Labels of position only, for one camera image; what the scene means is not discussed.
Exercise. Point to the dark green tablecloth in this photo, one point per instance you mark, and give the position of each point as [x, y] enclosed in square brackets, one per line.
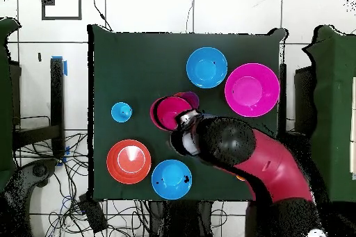
[139, 59]

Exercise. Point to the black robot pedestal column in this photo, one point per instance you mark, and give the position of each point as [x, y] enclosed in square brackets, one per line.
[167, 220]

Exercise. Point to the dark green side cloth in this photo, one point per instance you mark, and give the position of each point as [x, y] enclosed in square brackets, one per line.
[7, 95]
[333, 109]

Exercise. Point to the black stand base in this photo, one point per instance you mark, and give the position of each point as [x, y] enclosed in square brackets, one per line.
[39, 170]

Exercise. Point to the black side frame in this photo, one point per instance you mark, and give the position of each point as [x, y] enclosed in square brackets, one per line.
[304, 100]

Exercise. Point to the large pink plastic bowl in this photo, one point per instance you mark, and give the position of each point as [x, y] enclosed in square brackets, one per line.
[251, 92]

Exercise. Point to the black power brick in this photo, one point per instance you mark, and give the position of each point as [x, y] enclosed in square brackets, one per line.
[93, 214]

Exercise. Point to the white panel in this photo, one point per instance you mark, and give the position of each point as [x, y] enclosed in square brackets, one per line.
[353, 137]

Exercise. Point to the blue plastic bowl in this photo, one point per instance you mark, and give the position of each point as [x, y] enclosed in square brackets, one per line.
[207, 67]
[171, 180]

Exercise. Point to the light blue plastic cup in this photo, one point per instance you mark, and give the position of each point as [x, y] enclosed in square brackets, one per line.
[119, 113]

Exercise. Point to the purple plastic cup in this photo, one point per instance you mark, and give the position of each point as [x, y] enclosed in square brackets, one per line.
[190, 97]

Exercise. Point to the small crimson plastic bowl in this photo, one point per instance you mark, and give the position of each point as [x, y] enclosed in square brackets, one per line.
[169, 112]

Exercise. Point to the grey square floor frame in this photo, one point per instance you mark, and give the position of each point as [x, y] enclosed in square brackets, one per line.
[61, 18]

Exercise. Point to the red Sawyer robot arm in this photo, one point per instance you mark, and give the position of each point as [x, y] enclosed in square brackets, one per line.
[272, 170]

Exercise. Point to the large orange-red plastic bowl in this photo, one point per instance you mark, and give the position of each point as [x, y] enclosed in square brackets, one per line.
[122, 164]

